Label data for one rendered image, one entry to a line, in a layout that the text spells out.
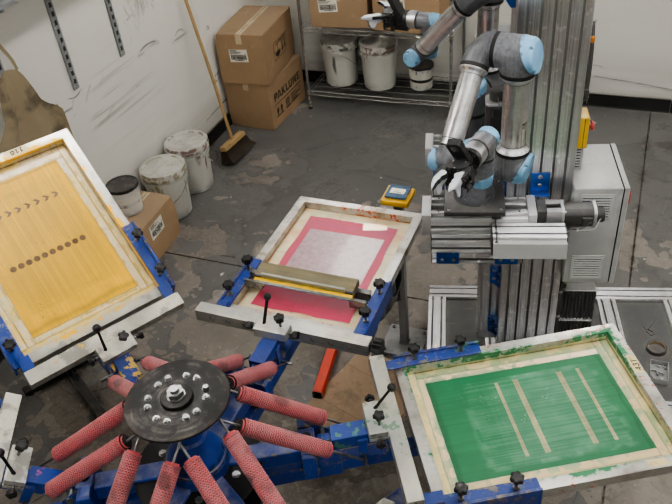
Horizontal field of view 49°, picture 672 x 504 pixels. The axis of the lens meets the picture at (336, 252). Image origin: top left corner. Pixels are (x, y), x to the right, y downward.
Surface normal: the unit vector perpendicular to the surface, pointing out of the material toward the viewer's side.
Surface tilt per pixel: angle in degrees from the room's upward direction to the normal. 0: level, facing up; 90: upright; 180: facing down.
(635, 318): 0
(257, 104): 90
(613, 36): 90
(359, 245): 0
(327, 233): 0
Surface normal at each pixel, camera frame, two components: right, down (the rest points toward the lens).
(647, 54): -0.36, 0.60
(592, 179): -0.09, -0.78
